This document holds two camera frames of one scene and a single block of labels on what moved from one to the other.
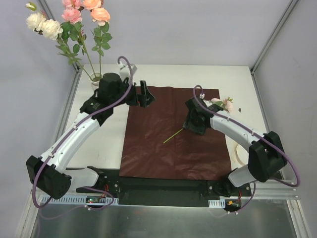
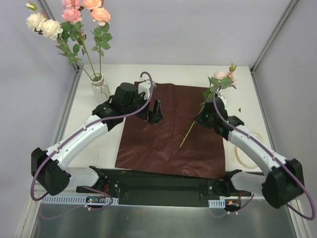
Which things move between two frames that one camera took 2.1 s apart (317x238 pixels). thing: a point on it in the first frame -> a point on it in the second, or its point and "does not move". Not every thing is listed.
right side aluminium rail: [260, 102] does not move
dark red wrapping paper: [156, 146] does not move
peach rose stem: [100, 16] does not move
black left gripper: [138, 95] -> [147, 114]
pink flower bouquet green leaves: [227, 104] -> [224, 80]
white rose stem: [51, 29] does not move
